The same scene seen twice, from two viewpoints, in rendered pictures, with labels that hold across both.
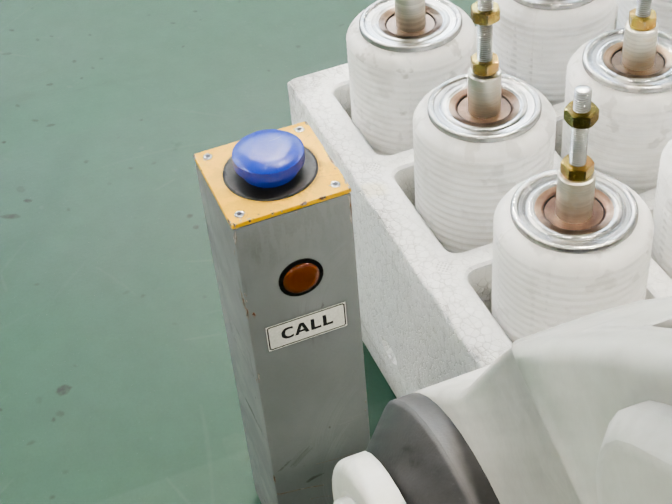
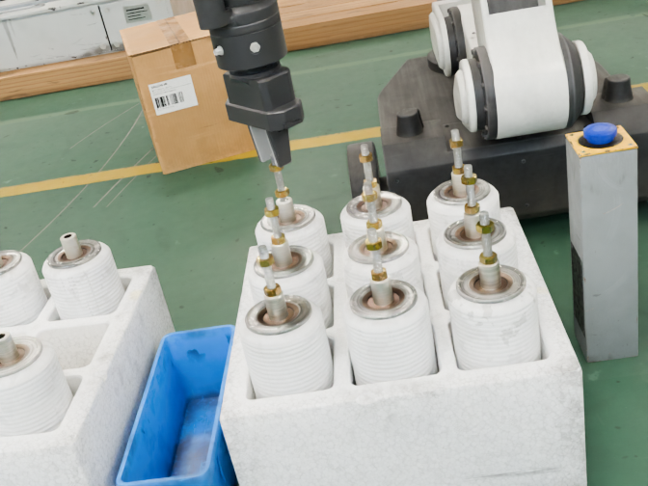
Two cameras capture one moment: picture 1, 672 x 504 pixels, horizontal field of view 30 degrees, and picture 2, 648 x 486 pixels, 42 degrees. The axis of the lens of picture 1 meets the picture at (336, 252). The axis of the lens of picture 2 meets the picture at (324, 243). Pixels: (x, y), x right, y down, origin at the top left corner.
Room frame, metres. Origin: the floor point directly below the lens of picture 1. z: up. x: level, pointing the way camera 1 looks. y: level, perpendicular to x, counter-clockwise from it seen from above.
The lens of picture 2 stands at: (1.57, 0.10, 0.76)
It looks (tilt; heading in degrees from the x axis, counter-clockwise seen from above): 28 degrees down; 204
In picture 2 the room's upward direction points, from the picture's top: 11 degrees counter-clockwise
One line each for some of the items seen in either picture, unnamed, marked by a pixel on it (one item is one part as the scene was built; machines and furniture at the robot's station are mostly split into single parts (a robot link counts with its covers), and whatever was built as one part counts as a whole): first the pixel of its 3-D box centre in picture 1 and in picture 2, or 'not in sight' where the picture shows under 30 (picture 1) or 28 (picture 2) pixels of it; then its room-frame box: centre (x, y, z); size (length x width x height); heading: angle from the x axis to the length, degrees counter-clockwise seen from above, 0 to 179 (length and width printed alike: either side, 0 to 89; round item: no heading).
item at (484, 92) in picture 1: (484, 91); (473, 224); (0.68, -0.11, 0.26); 0.02 x 0.02 x 0.03
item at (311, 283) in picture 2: not in sight; (297, 323); (0.75, -0.33, 0.16); 0.10 x 0.10 x 0.18
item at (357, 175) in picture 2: not in sight; (368, 198); (0.28, -0.38, 0.10); 0.20 x 0.05 x 0.20; 18
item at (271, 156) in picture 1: (269, 162); (600, 135); (0.55, 0.03, 0.32); 0.04 x 0.04 x 0.02
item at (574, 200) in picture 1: (575, 194); (460, 183); (0.57, -0.14, 0.26); 0.02 x 0.02 x 0.03
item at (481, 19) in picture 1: (485, 12); (469, 178); (0.68, -0.11, 0.32); 0.02 x 0.02 x 0.01; 31
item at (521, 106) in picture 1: (484, 107); (474, 233); (0.68, -0.11, 0.25); 0.08 x 0.08 x 0.01
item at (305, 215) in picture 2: not in sight; (287, 219); (0.64, -0.37, 0.25); 0.08 x 0.08 x 0.01
